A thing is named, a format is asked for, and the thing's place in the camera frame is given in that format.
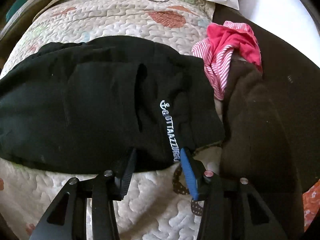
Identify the heart print quilted bedspread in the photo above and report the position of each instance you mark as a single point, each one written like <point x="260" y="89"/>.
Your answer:
<point x="120" y="17"/>

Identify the orange floral cloth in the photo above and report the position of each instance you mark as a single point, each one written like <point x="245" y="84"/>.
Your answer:
<point x="311" y="205"/>

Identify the black pants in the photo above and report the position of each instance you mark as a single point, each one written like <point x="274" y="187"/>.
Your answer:
<point x="95" y="100"/>

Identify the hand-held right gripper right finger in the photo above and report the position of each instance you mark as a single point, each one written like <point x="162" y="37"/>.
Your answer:
<point x="190" y="175"/>

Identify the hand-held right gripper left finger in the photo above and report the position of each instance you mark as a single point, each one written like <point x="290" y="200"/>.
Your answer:
<point x="127" y="172"/>

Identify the dark brown blanket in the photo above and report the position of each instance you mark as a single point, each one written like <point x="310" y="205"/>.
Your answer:
<point x="275" y="105"/>

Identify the red striped garment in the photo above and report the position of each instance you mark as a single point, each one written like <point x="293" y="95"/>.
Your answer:
<point x="225" y="42"/>

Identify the teal cloth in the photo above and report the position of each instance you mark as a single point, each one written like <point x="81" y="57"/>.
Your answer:
<point x="27" y="3"/>

